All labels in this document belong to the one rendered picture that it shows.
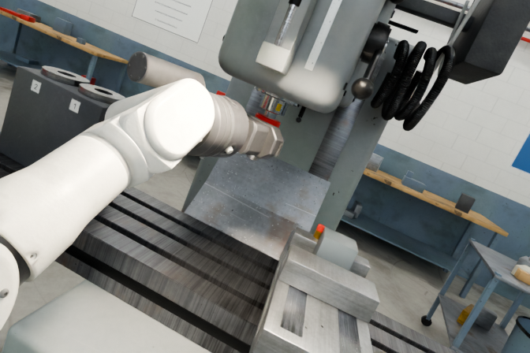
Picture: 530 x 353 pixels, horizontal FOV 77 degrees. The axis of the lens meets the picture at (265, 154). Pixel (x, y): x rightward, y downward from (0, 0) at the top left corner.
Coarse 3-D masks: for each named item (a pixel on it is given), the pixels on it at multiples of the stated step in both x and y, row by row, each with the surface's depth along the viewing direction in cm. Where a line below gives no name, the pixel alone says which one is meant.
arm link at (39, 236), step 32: (64, 160) 27; (96, 160) 28; (0, 192) 23; (32, 192) 24; (64, 192) 25; (96, 192) 27; (0, 224) 22; (32, 224) 23; (64, 224) 25; (32, 256) 23
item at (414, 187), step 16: (16, 16) 485; (32, 16) 522; (16, 32) 553; (48, 32) 460; (64, 32) 512; (16, 48) 562; (80, 48) 451; (96, 48) 506; (16, 64) 493; (32, 64) 536; (384, 176) 398; (416, 192) 377; (352, 208) 440; (448, 208) 367; (464, 208) 377; (352, 224) 397; (368, 224) 424; (480, 224) 361; (400, 240) 409; (416, 240) 440; (464, 240) 429; (496, 240) 361; (432, 256) 400; (448, 256) 428; (464, 272) 390; (464, 288) 375
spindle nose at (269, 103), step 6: (264, 96) 57; (270, 96) 56; (264, 102) 56; (270, 102) 56; (276, 102) 56; (282, 102) 56; (264, 108) 56; (270, 108) 56; (282, 108) 56; (282, 114) 57
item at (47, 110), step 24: (24, 72) 66; (48, 72) 66; (72, 72) 74; (24, 96) 66; (48, 96) 65; (72, 96) 63; (96, 96) 64; (120, 96) 70; (24, 120) 67; (48, 120) 65; (72, 120) 64; (96, 120) 62; (0, 144) 69; (24, 144) 67; (48, 144) 66
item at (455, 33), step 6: (474, 6) 70; (462, 12) 73; (468, 12) 71; (468, 18) 71; (456, 24) 74; (462, 24) 71; (456, 30) 75; (450, 36) 75; (456, 36) 72; (450, 42) 73; (444, 54) 74; (438, 60) 75; (438, 66) 81; (438, 72) 79
